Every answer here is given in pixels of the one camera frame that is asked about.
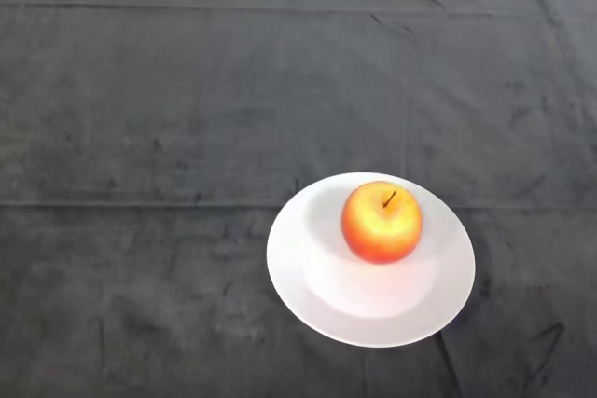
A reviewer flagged red yellow apple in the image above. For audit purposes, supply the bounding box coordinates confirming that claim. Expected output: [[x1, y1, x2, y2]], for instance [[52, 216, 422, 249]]
[[340, 180, 424, 265]]

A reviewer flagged white round plate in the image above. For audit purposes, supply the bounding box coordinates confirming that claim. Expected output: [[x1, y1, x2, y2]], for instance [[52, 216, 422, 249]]
[[266, 172, 477, 350]]

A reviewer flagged black table cloth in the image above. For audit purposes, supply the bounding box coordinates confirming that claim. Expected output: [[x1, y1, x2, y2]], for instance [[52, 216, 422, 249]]
[[0, 0, 597, 398]]

